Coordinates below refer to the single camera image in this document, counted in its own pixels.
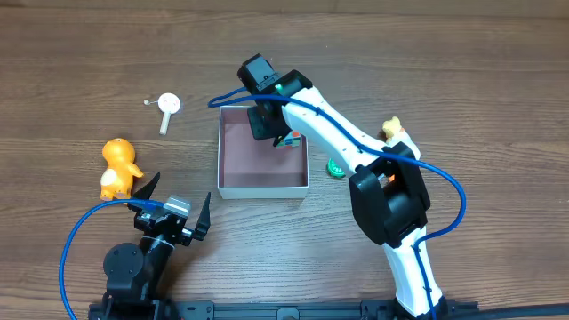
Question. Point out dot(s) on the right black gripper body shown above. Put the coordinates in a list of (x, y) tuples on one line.
[(265, 123)]

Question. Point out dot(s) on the white duck plush toy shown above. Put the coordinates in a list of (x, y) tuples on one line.
[(395, 133)]

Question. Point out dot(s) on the green round plastic toy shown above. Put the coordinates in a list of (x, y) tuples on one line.
[(334, 170)]

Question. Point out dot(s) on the white box pink interior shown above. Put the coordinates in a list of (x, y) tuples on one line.
[(256, 169)]

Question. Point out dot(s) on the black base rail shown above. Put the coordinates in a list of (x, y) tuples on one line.
[(365, 309)]

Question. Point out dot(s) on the multicolour puzzle cube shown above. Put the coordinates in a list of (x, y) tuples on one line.
[(291, 140)]

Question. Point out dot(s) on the orange dinosaur toy figure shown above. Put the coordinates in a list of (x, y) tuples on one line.
[(117, 181)]

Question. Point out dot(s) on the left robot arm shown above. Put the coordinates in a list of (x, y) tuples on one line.
[(134, 270)]

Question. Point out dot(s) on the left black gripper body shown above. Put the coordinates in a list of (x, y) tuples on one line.
[(162, 227)]

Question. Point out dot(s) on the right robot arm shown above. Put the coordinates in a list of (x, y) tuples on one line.
[(388, 195)]

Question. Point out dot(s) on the white wooden rattle drum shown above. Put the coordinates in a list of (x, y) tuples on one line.
[(168, 103)]

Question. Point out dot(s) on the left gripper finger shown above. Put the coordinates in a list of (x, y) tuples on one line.
[(204, 220), (145, 193)]

